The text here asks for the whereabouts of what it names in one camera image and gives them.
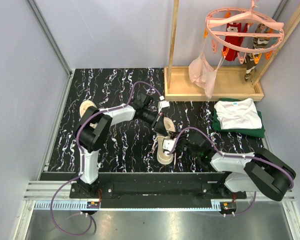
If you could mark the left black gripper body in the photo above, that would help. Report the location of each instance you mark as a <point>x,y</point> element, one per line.
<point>149,117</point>

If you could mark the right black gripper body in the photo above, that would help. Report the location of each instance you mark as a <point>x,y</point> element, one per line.
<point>183,146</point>

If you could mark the beige sneaker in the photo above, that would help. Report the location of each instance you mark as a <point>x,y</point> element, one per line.
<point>169,126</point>
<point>87,108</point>

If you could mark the cream shoelace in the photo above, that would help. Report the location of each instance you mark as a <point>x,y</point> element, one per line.
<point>155,145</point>

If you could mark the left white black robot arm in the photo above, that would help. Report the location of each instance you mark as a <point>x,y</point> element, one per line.
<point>94,127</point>

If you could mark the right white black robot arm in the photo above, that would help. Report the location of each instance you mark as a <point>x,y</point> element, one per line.
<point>258,171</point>

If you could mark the black marble pattern mat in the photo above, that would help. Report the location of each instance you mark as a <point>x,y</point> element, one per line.
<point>128,147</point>

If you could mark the white t-shirt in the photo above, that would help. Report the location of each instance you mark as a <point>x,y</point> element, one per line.
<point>238,115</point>

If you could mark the green folded garment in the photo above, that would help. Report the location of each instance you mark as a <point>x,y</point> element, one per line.
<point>216,125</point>

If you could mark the pink bra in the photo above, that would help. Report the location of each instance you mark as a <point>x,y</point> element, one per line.
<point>202,73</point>

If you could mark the red sock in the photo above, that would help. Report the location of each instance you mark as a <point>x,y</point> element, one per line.
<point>235,27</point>

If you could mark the brown striped sock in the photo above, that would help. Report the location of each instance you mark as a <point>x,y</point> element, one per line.
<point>258,43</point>

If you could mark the pink round clip hanger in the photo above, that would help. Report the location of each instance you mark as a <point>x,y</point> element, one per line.
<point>215,27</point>

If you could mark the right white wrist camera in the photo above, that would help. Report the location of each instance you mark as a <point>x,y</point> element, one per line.
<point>168,146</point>

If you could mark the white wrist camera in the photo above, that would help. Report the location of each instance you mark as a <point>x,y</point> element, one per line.
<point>163,103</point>
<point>168,146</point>

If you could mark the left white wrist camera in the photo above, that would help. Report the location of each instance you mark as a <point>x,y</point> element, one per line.
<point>163,103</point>

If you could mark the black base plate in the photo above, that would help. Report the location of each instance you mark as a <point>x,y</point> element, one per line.
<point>156,191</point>

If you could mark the wooden drying rack frame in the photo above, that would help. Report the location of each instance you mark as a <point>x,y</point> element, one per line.
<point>230,79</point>

